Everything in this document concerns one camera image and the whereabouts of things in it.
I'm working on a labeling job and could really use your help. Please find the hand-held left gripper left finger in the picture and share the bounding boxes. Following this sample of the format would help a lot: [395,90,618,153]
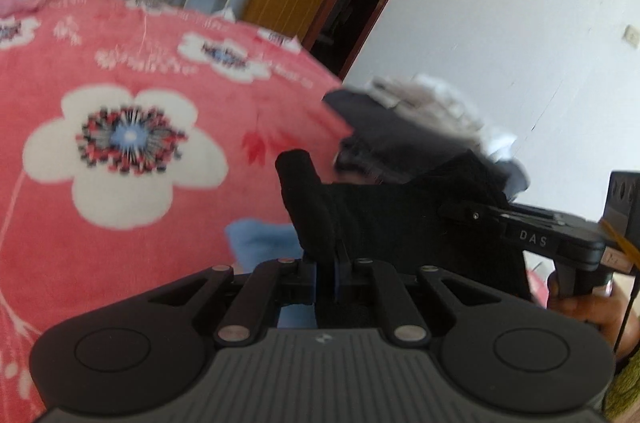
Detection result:
[145,255,319,349]

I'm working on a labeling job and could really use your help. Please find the person's right hand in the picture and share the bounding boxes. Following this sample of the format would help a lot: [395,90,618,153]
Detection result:
[547,280,633,356]

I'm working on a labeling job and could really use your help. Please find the black printed t-shirt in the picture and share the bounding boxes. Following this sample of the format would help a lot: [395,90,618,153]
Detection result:
[275,149,533,329]

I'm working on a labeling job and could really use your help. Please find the white crumpled cloth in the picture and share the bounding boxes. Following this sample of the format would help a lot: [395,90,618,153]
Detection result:
[370,73,518,164]

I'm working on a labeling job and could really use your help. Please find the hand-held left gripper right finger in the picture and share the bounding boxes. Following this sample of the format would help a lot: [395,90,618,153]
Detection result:
[334,240,501,348]

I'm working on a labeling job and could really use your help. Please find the dark grey folded clothes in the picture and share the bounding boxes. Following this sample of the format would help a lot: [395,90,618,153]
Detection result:
[332,138,401,178]

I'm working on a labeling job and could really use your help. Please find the pink floral blanket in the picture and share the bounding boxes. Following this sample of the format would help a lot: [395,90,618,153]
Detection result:
[0,0,551,423]

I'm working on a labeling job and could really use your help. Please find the dark grey folded garment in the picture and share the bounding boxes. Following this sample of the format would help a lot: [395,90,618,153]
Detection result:
[322,88,481,184]

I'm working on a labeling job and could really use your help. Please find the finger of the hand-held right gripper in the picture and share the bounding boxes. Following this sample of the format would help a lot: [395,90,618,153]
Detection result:
[437,199,508,226]

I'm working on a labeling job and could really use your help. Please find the light blue folded garment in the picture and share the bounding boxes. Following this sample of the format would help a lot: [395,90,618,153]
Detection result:
[225,218,321,334]

